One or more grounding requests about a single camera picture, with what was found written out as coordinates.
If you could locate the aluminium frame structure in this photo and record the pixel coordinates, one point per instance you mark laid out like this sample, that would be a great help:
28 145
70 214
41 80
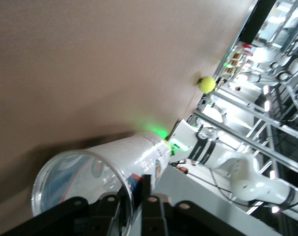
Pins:
239 137

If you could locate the brown table mat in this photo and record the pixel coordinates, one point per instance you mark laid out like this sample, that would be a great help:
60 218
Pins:
89 61

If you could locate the white blue tennis ball can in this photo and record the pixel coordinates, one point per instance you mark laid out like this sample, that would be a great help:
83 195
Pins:
129 157

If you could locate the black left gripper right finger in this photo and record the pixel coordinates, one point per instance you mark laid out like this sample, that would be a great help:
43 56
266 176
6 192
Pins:
158 218

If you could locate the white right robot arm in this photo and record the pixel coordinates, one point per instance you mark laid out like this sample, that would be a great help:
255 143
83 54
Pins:
237 167

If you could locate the yellow tennis ball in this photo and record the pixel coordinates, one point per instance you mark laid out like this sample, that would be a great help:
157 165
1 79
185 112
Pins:
206 84
167 144

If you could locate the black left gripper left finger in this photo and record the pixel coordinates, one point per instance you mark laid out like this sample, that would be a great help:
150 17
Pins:
77 218

